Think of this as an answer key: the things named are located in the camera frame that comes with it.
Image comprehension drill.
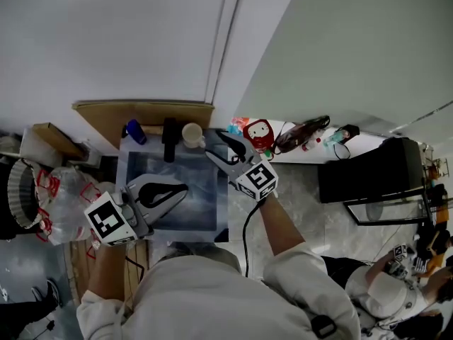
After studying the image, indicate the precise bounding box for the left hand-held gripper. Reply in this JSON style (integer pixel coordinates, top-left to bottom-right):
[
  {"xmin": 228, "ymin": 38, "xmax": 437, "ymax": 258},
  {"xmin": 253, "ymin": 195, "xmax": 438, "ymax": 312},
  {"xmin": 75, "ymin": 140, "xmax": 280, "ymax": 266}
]
[{"xmin": 84, "ymin": 174, "xmax": 189, "ymax": 247}]

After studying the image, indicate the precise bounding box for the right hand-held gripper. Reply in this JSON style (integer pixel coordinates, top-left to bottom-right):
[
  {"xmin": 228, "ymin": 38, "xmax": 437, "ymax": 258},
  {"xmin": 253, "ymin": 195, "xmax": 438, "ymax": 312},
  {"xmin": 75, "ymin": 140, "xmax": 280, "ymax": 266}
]
[{"xmin": 204, "ymin": 131, "xmax": 280, "ymax": 201}]

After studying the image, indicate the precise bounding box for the white ceramic mug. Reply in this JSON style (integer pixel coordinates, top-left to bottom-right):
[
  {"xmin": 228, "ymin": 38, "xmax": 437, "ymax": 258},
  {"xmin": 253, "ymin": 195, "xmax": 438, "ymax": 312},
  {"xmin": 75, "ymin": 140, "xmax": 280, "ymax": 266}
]
[{"xmin": 181, "ymin": 122, "xmax": 207, "ymax": 149}]

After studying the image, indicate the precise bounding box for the black cylindrical bottle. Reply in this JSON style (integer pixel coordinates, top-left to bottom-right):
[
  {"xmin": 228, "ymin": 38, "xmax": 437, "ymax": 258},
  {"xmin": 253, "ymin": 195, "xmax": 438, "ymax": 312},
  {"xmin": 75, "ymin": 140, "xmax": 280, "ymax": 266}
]
[{"xmin": 162, "ymin": 118, "xmax": 178, "ymax": 164}]

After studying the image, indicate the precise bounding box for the blue bottle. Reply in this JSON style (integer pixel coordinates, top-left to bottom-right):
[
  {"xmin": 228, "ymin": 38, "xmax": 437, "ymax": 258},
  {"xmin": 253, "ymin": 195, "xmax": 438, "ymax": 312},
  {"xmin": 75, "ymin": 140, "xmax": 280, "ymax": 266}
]
[{"xmin": 126, "ymin": 118, "xmax": 148, "ymax": 145}]

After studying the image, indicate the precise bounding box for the person's right forearm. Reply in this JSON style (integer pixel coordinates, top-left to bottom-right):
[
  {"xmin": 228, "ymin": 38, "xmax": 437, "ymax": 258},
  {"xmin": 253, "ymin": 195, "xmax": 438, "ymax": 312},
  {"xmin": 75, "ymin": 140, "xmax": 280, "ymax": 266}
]
[{"xmin": 260, "ymin": 195, "xmax": 306, "ymax": 259}]

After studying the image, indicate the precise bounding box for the person's left forearm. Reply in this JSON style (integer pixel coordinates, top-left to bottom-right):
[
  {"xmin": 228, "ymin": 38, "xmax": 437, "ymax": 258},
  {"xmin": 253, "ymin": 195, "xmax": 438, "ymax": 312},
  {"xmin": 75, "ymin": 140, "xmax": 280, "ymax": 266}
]
[{"xmin": 86, "ymin": 244, "xmax": 129, "ymax": 302}]

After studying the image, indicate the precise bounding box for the red white cartoon bag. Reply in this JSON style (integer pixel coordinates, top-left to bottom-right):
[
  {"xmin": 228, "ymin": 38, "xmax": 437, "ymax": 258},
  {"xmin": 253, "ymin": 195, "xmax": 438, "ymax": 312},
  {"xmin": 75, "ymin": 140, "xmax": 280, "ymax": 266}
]
[{"xmin": 226, "ymin": 117, "xmax": 281, "ymax": 161}]

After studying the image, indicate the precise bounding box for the dark brown bag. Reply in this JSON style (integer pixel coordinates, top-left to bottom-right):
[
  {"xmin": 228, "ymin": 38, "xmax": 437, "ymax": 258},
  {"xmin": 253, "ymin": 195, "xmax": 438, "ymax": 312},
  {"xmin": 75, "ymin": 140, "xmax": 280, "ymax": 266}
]
[{"xmin": 273, "ymin": 115, "xmax": 331, "ymax": 155}]

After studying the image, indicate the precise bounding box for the clear water bottle red cap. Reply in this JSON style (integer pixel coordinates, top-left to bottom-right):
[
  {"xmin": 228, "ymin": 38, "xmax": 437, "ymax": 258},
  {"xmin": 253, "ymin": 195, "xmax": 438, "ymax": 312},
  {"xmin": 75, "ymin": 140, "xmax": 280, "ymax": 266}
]
[{"xmin": 300, "ymin": 136, "xmax": 322, "ymax": 152}]

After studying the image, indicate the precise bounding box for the clear plastic bag red print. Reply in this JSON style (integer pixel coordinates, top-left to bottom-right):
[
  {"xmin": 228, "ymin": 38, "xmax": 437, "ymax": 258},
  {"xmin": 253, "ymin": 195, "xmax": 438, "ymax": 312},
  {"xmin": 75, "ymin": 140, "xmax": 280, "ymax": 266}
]
[{"xmin": 35, "ymin": 166, "xmax": 118, "ymax": 248}]

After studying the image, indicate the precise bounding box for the brown cardboard sheet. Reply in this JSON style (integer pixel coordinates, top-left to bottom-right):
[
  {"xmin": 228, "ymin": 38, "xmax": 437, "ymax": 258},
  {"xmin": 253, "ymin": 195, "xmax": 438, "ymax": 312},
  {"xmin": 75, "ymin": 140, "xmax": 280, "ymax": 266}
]
[{"xmin": 71, "ymin": 100, "xmax": 216, "ymax": 151}]

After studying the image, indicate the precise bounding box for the green clear bottle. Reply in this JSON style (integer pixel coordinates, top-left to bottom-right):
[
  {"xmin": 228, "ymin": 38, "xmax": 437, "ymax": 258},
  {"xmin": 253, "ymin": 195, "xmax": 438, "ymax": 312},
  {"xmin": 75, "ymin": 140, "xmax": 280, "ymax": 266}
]
[{"xmin": 321, "ymin": 130, "xmax": 346, "ymax": 148}]

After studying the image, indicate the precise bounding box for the wooden slatted stand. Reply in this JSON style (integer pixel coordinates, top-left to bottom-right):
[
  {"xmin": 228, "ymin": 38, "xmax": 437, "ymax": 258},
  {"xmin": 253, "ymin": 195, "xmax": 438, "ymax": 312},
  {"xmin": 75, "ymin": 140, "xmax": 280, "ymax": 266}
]
[{"xmin": 63, "ymin": 238, "xmax": 150, "ymax": 312}]

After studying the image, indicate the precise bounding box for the long brown cardboard box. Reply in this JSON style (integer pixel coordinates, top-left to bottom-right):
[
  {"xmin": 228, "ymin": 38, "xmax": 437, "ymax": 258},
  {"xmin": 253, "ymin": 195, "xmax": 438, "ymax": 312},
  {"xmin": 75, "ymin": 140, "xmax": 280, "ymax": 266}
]
[{"xmin": 33, "ymin": 122, "xmax": 86, "ymax": 162}]

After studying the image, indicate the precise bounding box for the person's white shirt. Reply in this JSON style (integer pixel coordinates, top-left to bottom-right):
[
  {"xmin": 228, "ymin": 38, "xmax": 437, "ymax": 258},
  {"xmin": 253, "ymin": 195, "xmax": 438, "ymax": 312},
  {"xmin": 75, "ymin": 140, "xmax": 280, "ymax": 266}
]
[{"xmin": 76, "ymin": 241, "xmax": 362, "ymax": 340}]

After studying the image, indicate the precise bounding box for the black charger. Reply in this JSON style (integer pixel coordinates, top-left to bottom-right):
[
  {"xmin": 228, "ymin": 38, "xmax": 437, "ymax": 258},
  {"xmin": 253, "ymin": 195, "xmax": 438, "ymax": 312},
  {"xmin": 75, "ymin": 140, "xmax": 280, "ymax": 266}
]
[{"xmin": 339, "ymin": 124, "xmax": 361, "ymax": 142}]

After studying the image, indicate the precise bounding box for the white flat box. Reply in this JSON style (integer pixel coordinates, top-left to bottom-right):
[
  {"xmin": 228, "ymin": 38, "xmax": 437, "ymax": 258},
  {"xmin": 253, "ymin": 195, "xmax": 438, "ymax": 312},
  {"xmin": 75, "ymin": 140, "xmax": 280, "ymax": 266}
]
[{"xmin": 19, "ymin": 127, "xmax": 65, "ymax": 170}]

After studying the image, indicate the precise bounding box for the grey pleated bin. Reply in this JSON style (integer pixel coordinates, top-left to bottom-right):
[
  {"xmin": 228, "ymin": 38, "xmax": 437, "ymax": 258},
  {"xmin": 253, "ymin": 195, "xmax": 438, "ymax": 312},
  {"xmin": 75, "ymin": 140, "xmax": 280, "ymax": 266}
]
[{"xmin": 7, "ymin": 158, "xmax": 42, "ymax": 230}]

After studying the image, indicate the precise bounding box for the white low ledge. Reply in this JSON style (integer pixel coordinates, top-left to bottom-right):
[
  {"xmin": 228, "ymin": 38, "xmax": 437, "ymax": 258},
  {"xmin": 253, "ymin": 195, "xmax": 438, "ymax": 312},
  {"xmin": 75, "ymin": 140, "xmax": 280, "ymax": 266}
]
[{"xmin": 226, "ymin": 117, "xmax": 387, "ymax": 165}]

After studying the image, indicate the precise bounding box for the black cabinet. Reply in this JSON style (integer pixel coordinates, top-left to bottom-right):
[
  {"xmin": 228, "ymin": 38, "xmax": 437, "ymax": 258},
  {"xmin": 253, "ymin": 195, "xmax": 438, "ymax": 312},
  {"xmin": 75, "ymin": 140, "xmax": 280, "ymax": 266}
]
[{"xmin": 317, "ymin": 137, "xmax": 426, "ymax": 205}]

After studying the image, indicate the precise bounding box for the black framed glass panel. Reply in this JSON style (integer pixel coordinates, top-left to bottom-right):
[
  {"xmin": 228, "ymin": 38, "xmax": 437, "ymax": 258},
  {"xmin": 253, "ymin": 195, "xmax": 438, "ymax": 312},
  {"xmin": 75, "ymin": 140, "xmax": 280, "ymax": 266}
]
[{"xmin": 344, "ymin": 192, "xmax": 432, "ymax": 227}]

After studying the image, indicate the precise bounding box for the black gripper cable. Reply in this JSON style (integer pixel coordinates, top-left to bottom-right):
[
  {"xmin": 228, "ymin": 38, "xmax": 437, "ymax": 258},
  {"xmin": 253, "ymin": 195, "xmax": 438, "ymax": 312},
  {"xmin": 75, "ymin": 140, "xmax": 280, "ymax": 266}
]
[
  {"xmin": 125, "ymin": 254, "xmax": 147, "ymax": 283},
  {"xmin": 242, "ymin": 198, "xmax": 270, "ymax": 280}
]

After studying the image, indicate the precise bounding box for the black charger cable loop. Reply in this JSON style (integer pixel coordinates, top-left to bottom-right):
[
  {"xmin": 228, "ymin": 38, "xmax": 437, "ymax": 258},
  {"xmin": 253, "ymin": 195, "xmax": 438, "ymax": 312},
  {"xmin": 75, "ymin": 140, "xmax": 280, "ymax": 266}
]
[{"xmin": 332, "ymin": 142, "xmax": 352, "ymax": 161}]

